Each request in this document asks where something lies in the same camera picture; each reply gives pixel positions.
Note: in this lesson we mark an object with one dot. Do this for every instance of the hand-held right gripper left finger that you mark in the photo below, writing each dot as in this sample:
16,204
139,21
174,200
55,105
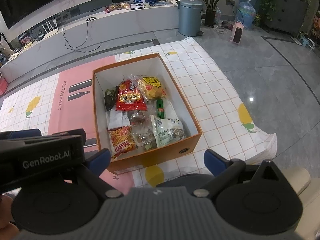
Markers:
98,161

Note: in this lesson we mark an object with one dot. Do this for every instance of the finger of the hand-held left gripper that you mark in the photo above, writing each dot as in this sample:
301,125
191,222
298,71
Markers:
25,133
75,132

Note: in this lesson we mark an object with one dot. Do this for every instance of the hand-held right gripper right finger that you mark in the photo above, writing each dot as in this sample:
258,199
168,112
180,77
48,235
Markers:
215,162

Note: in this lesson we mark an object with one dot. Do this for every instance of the red yellow fries snack bag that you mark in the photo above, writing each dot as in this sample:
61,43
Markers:
122,142

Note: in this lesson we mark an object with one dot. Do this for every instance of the white barcode snack packet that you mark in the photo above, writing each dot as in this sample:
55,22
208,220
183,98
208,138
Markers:
117,120

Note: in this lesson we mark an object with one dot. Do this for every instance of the dark green seaweed packet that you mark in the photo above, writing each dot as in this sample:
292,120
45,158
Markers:
110,100

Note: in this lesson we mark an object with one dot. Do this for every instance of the small green snack packet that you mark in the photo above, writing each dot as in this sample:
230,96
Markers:
143,137

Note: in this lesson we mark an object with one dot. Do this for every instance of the orange cardboard box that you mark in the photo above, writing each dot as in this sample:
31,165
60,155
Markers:
150,158

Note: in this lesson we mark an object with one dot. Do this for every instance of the large white green snack packet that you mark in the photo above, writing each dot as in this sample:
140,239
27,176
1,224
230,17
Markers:
167,131

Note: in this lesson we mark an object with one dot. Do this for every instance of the clear packet of brown dates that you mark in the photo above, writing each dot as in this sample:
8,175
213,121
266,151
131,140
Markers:
139,118

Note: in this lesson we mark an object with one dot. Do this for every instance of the red snack packet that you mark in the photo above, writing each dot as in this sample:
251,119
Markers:
130,96

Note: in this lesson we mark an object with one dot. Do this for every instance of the green sausage stick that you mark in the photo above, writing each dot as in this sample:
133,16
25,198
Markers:
161,108

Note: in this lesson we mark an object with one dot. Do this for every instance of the yellow snack packet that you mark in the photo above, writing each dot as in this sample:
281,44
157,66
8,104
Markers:
152,87

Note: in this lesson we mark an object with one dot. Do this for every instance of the pile of snacks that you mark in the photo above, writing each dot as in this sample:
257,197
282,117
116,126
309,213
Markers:
117,7

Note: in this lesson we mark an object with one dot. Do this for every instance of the person's left hand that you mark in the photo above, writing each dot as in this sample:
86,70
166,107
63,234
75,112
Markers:
6,205

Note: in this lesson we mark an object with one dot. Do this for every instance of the checkered lemon tablecloth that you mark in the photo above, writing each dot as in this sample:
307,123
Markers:
220,100

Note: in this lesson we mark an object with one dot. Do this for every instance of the beige cushion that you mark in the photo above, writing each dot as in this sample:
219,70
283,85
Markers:
297,177

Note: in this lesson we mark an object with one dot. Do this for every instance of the white router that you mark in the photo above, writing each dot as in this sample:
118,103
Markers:
51,32

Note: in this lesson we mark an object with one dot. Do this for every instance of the grey television stand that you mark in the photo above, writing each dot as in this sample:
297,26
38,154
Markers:
112,27

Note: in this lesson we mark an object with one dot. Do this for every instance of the pink heater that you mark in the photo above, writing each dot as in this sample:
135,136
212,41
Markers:
236,33

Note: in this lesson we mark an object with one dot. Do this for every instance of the grey blue trash can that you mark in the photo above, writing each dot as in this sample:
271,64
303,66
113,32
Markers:
190,17

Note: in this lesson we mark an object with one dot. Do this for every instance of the blue tub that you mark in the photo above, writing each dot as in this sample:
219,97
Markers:
149,2

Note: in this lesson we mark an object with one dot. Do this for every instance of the small stool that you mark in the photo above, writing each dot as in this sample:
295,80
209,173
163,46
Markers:
307,41

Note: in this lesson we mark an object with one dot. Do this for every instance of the blue water bottle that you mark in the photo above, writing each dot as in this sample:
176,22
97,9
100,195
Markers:
246,12

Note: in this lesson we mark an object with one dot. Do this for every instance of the long leaf potted plant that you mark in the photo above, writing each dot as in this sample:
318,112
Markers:
212,2

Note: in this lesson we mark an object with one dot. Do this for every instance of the grey cabinet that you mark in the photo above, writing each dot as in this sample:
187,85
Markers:
287,10

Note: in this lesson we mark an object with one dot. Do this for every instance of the wall outlet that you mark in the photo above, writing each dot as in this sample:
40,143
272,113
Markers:
230,2

